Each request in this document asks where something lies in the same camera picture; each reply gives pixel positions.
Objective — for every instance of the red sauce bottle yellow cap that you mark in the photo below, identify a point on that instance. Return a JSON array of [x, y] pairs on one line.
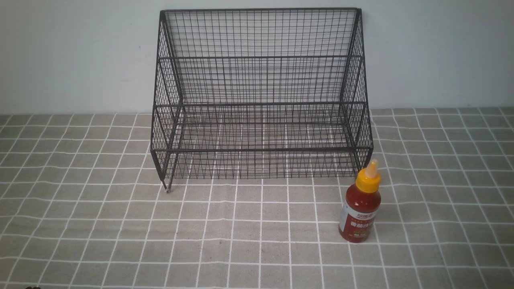
[[361, 204]]

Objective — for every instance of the grey checked tablecloth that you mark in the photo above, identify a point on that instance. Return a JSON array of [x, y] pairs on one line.
[[82, 207]]

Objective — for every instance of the black wire mesh shelf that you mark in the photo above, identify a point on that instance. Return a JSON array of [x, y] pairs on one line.
[[262, 93]]

